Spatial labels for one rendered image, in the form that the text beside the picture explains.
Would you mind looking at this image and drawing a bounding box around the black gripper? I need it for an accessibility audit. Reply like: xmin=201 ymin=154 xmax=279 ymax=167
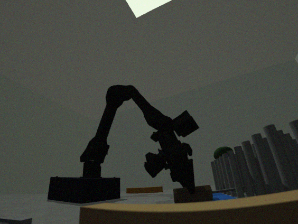
xmin=161 ymin=139 xmax=195 ymax=195

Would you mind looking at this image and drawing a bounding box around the orange-brown flat bar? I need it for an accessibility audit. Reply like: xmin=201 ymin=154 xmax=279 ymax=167
xmin=126 ymin=186 xmax=163 ymax=193

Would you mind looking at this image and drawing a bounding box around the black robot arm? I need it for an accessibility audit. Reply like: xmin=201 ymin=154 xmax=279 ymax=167
xmin=80 ymin=85 xmax=199 ymax=178

